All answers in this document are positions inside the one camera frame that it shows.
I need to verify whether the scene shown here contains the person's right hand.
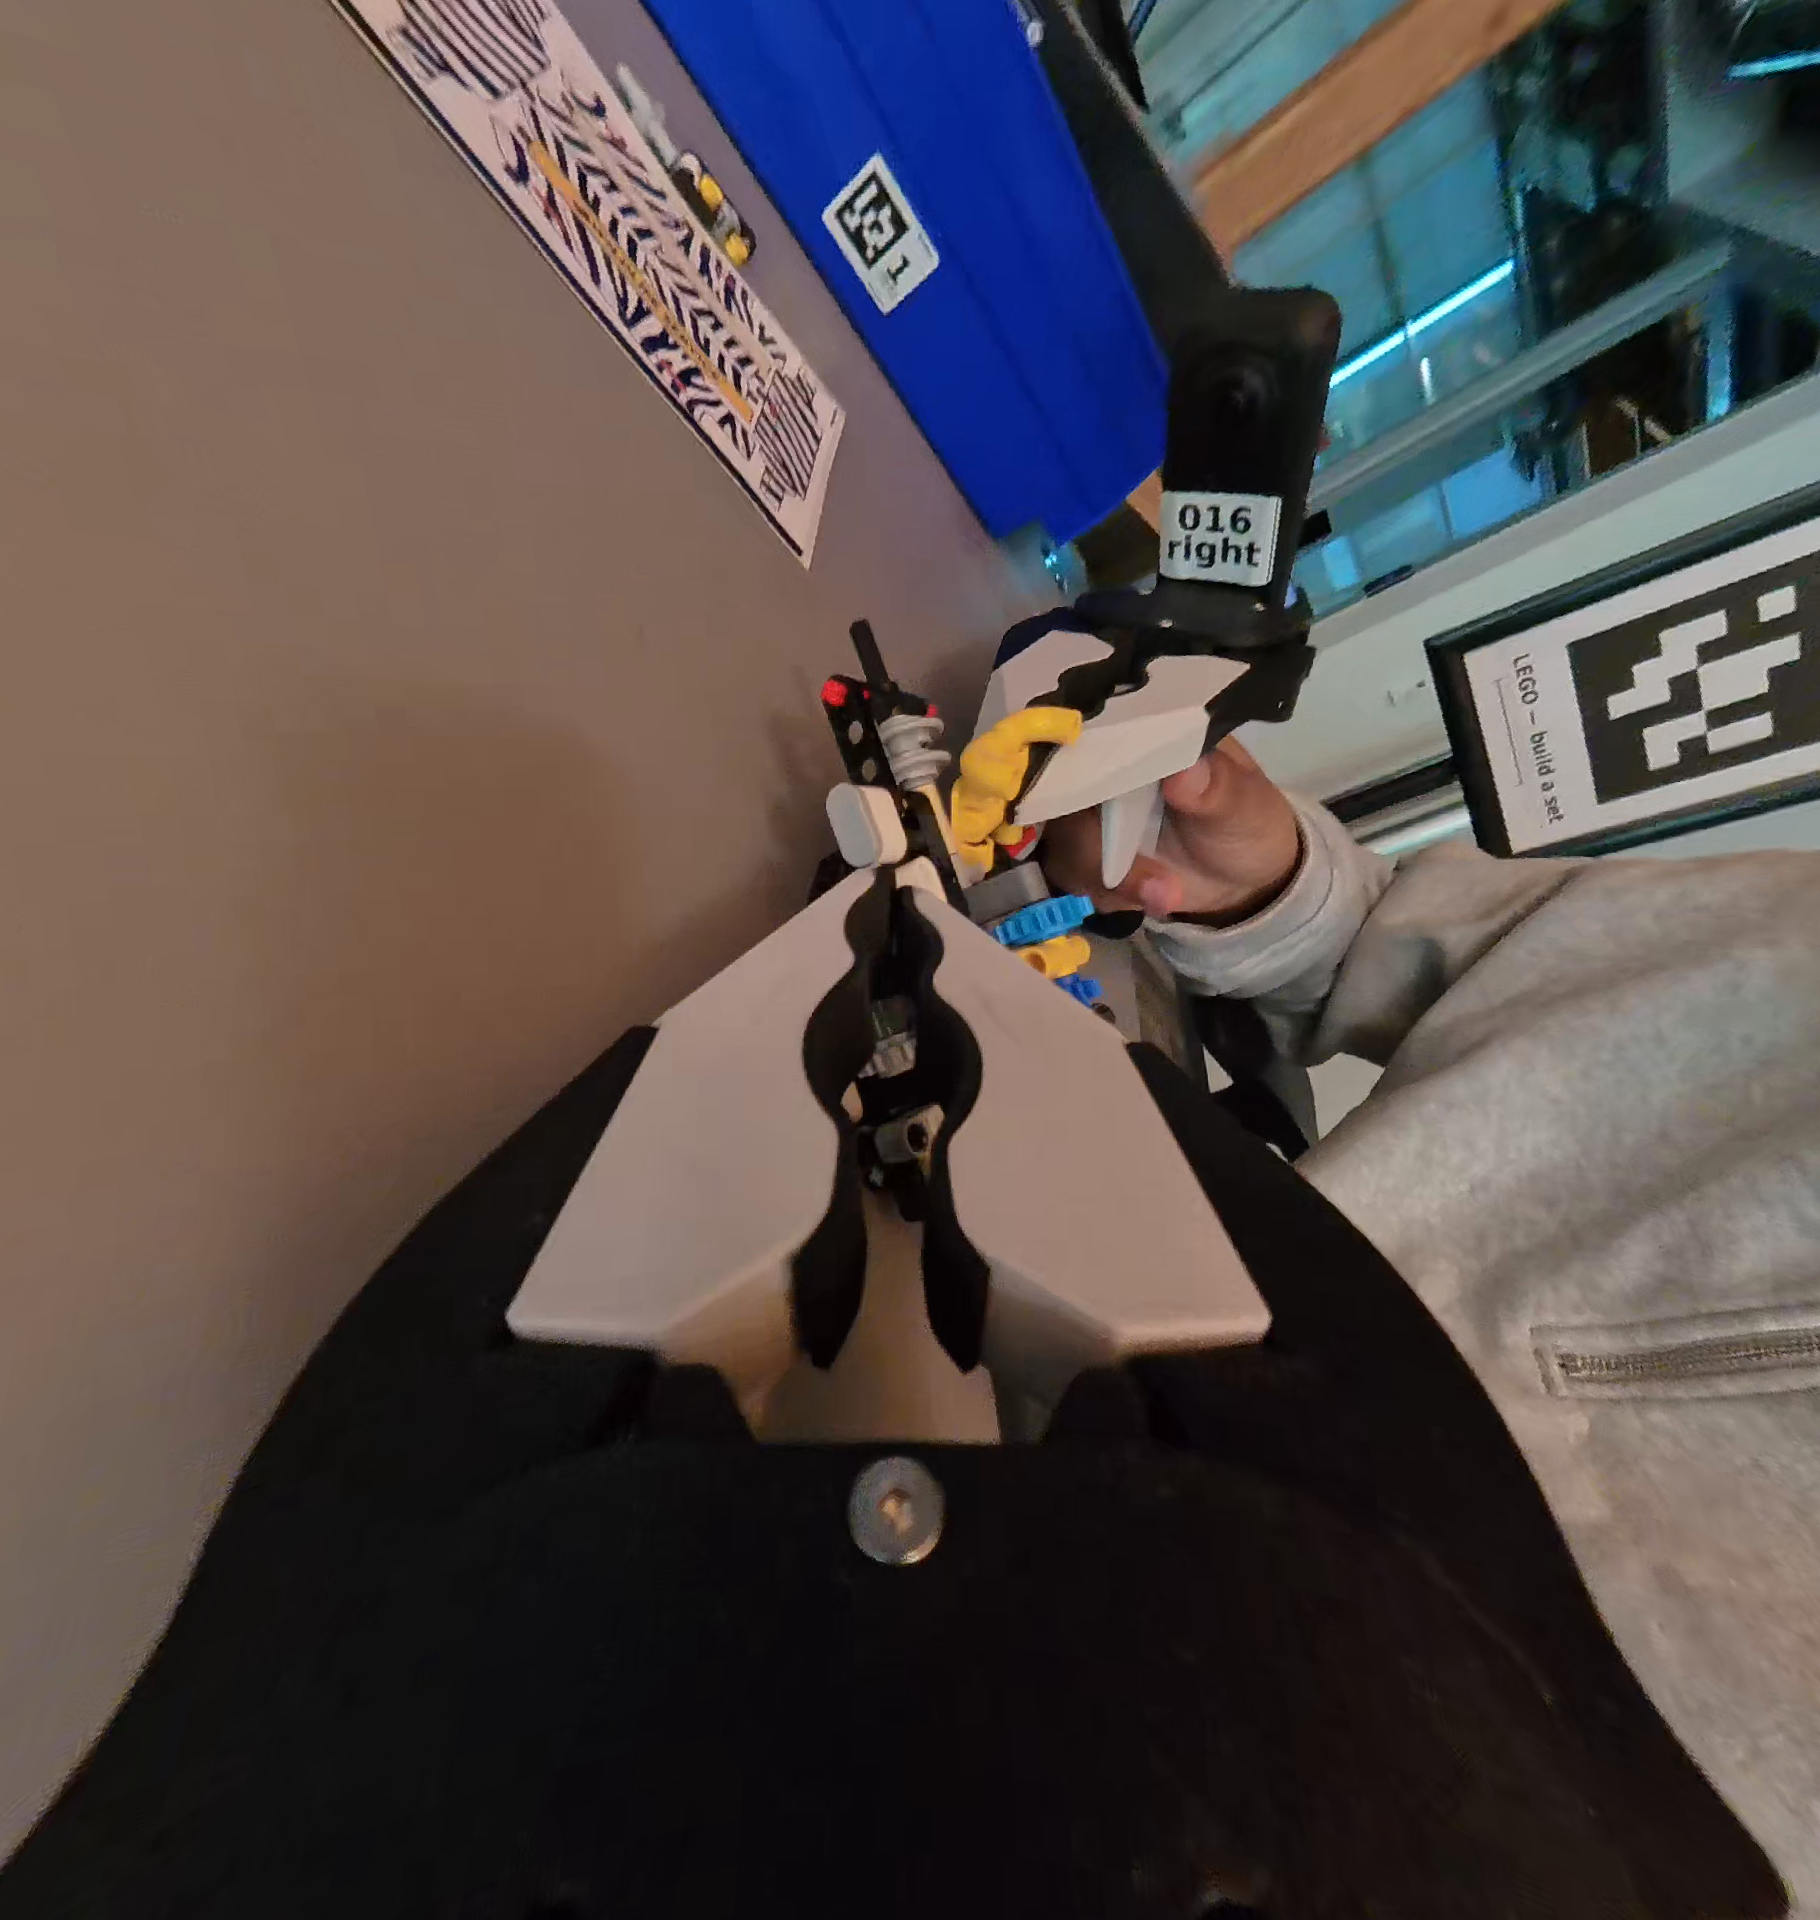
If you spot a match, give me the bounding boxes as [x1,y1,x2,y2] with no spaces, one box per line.
[1137,737,1306,923]

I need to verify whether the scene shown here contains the striped printed instruction sheet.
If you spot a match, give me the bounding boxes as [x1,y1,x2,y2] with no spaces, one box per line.
[330,0,848,572]

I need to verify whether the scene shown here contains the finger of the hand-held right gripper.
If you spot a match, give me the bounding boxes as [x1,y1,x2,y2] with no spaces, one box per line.
[982,627,1140,740]
[1005,663,1247,826]

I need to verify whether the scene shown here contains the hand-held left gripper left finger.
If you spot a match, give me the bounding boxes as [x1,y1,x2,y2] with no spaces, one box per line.
[507,865,900,1444]

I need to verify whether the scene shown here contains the blue plastic bin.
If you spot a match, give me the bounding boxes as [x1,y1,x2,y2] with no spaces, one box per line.
[643,0,1171,542]

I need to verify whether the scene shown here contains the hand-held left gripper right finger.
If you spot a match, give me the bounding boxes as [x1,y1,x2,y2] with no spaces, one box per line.
[893,881,1274,1444]

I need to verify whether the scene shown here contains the lego technic model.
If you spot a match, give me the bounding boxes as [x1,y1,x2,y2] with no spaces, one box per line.
[807,620,1115,1201]

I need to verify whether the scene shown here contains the wooden beam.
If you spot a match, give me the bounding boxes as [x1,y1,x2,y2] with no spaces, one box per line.
[1191,0,1575,259]

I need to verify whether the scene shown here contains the square marker sticker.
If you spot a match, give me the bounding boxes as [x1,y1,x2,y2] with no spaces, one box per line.
[819,152,942,314]

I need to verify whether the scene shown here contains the small loose lego pieces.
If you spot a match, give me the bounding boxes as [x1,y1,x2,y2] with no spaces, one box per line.
[613,61,762,270]

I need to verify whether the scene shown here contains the framed marker sign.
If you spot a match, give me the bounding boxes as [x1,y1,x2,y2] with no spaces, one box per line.
[1423,465,1820,859]

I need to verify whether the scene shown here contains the black frame post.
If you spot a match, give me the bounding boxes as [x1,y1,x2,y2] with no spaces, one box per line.
[1030,0,1246,392]

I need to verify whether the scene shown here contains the person's right forearm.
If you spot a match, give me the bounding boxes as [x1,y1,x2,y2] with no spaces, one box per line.
[1140,791,1633,1099]

